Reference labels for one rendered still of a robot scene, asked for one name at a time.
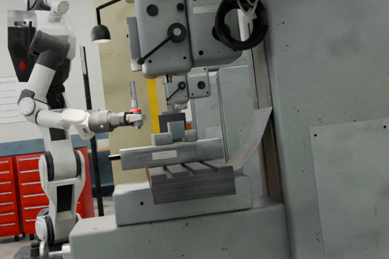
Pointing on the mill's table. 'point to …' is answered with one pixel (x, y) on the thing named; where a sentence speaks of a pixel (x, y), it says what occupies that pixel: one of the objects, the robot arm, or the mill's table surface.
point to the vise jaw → (161, 139)
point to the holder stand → (170, 116)
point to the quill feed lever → (179, 30)
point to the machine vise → (172, 152)
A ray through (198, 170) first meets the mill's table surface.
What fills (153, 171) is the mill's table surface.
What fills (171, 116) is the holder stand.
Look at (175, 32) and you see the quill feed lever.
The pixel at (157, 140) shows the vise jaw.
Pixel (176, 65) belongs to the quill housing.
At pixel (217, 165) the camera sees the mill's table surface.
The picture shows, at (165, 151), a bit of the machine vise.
